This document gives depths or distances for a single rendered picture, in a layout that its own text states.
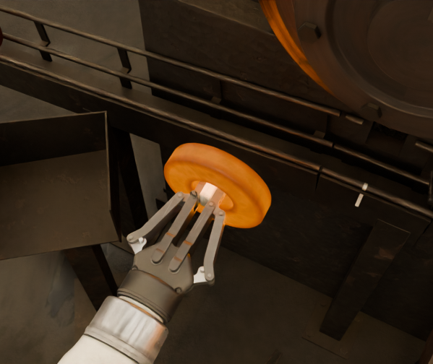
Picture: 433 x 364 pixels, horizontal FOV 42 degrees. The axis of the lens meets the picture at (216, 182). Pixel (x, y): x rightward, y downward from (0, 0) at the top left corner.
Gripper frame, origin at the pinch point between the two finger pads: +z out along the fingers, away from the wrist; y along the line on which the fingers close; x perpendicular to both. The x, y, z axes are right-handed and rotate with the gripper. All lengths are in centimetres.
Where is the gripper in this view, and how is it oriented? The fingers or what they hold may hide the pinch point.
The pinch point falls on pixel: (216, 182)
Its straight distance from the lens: 78.0
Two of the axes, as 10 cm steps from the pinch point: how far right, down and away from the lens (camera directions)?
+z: 4.6, -7.8, 4.2
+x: -0.2, -4.9, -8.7
